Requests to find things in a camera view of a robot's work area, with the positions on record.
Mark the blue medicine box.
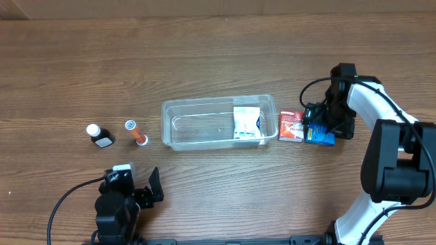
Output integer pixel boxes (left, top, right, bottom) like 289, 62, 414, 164
305, 123, 335, 146

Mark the orange tablet tube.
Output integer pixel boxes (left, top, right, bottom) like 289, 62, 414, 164
125, 120, 149, 146

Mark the dark syrup bottle white cap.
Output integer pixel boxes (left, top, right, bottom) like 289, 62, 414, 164
86, 124, 115, 148

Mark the red caplets box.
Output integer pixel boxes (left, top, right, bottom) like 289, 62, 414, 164
279, 110, 304, 142

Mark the white medicine box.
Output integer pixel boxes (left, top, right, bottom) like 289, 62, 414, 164
233, 107, 261, 140

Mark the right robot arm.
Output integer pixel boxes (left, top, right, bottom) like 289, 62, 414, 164
302, 63, 435, 244

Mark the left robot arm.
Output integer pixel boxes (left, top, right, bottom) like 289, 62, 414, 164
92, 163, 164, 244

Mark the clear plastic container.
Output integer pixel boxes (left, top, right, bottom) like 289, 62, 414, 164
161, 94, 279, 151

